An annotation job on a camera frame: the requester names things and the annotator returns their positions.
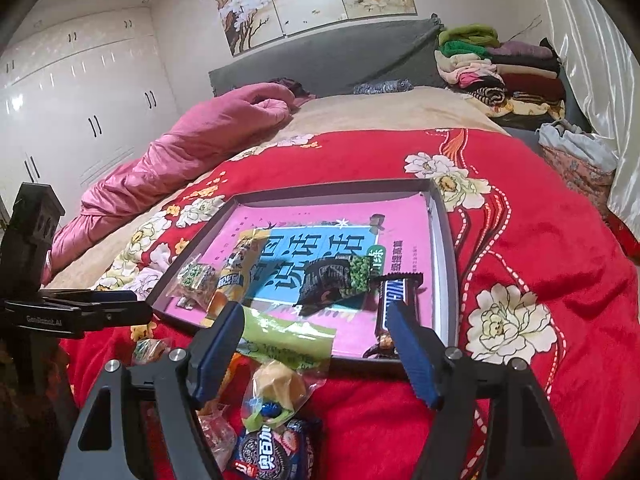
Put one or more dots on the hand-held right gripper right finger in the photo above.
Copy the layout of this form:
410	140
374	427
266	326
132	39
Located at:
417	355

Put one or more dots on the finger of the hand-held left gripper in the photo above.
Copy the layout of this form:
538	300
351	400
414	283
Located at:
112	296
120	314

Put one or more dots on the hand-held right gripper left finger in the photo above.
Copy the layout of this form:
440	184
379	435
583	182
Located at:
210	360

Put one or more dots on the green label pastry packet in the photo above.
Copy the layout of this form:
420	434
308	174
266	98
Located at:
149	351
197	280

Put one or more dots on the dark blue candy bar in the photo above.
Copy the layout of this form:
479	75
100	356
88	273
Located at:
395	287

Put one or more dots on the green and clear pastry packet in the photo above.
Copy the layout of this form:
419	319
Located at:
280	335

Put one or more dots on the clear red print pastry packet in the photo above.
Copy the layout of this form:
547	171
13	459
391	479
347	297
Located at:
217	435

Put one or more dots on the grey tray pink liner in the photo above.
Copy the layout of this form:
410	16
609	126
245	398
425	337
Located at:
445	260

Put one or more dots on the long gold snack packet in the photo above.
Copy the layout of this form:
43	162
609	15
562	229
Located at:
240	265

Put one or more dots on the blue sandwich cookie packet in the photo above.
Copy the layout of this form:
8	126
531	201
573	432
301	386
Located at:
270	452

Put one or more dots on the black green pea packet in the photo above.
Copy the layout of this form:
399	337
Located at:
325	280

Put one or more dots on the pink and blue book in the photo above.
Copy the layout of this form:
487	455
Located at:
350	220

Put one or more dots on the red floral blanket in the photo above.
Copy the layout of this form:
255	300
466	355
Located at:
540	260

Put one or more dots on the pink quilt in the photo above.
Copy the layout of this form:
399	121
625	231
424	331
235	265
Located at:
190	150

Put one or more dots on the white wardrobe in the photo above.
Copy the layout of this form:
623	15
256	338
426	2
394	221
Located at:
85	100

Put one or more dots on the pink floral cloth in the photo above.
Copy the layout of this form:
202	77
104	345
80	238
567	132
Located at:
575	180

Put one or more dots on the beige bed sheet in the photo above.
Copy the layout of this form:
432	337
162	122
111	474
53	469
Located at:
380	112

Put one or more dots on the light blue crumpled cloth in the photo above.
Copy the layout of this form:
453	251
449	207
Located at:
575	142

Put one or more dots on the dark patterned pillow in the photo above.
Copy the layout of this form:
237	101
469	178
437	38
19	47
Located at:
382	86

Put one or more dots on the dark maroon cloth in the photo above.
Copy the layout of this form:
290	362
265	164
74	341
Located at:
292	86

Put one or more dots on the stack of folded clothes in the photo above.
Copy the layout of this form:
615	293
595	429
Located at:
505	70

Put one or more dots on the grey headboard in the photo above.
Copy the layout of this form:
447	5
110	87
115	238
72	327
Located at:
325	65

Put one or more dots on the white satin curtain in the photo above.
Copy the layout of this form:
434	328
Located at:
595	60

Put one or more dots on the flowering tree wall painting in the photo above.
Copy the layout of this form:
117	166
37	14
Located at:
310	0

